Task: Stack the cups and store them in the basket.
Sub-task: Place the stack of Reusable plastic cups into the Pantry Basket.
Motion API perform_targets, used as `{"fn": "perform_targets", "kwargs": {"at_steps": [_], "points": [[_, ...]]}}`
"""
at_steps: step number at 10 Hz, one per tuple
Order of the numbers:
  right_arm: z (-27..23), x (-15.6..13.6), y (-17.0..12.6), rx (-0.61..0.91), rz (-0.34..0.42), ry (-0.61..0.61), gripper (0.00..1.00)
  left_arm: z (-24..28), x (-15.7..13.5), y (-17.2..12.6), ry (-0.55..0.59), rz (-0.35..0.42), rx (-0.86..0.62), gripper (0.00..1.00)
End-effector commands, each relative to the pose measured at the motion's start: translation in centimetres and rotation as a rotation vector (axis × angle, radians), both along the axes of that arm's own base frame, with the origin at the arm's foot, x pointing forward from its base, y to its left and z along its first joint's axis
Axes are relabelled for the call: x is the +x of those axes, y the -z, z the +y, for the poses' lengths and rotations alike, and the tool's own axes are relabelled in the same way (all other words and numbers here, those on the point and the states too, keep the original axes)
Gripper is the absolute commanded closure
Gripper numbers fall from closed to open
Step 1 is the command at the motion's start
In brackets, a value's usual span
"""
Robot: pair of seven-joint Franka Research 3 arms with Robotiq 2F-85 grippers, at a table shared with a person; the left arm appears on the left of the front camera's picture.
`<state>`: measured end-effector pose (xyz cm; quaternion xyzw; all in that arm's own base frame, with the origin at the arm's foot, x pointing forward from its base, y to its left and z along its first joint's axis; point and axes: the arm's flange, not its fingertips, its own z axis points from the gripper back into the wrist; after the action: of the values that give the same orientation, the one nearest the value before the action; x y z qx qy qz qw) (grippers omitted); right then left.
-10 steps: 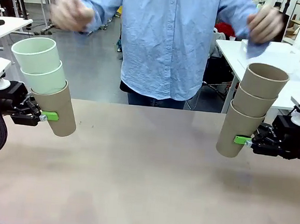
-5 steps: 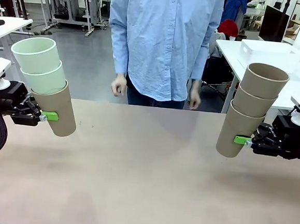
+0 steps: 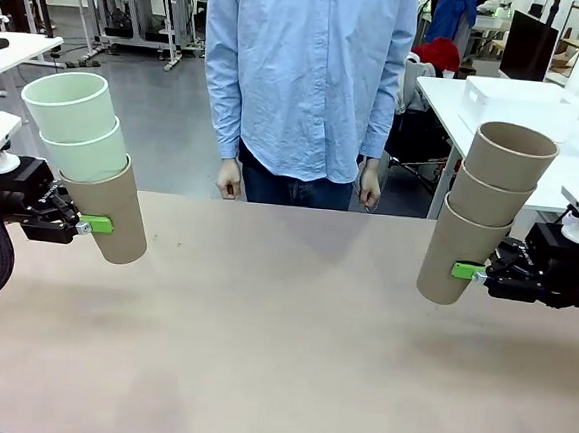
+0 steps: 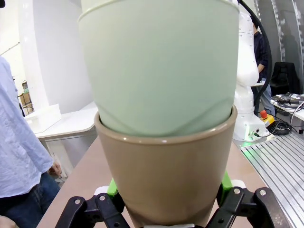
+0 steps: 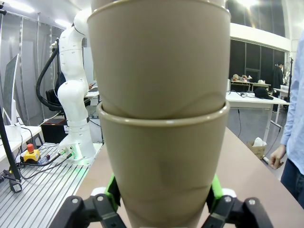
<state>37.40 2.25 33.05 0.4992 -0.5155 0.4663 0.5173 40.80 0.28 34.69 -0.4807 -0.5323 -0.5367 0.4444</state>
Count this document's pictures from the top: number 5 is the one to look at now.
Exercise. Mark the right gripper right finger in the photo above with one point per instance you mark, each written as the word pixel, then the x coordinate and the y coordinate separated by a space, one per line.
pixel 217 192

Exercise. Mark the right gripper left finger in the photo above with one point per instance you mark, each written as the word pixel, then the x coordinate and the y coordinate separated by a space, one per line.
pixel 110 190

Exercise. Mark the beige plastic cup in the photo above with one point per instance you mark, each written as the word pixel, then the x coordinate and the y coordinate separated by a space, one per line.
pixel 159 59
pixel 164 154

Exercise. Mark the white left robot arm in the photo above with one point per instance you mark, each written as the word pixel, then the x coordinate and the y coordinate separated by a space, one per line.
pixel 71 95

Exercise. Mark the person's left forearm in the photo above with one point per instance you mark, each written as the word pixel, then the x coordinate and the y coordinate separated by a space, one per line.
pixel 288 128

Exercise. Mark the person's left hand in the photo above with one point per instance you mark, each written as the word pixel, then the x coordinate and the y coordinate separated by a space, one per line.
pixel 276 158

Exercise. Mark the small cardboard box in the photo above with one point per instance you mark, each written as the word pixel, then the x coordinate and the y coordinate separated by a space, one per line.
pixel 256 152

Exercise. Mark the aluminium slotted mounting plate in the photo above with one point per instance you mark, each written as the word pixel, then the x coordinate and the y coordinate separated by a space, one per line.
pixel 47 190

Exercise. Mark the white crumpled paper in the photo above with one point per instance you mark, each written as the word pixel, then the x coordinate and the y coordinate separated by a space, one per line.
pixel 260 142

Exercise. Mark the black box with red top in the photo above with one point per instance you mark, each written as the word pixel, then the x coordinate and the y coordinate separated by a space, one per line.
pixel 52 133

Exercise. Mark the yellow red emergency stop button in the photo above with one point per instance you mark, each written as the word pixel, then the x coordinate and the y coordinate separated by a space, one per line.
pixel 32 155

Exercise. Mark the white desk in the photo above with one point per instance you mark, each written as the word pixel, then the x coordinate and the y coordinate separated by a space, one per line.
pixel 251 99
pixel 26 135

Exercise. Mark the black office chair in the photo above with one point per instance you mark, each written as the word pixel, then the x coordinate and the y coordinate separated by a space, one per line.
pixel 53 98

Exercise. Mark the black tripod pole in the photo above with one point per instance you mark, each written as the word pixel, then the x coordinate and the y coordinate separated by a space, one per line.
pixel 9 152

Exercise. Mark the black cap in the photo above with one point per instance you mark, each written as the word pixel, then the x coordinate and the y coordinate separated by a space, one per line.
pixel 262 93

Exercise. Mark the table with clutter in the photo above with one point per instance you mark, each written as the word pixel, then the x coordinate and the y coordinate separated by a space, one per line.
pixel 247 83

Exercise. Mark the person in blue shirt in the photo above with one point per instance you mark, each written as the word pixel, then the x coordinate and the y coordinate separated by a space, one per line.
pixel 297 95

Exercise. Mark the background person in black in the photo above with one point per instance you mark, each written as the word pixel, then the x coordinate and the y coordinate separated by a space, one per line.
pixel 278 80

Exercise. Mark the white computer monitor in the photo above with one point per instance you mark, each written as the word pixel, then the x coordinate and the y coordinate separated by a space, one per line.
pixel 9 83

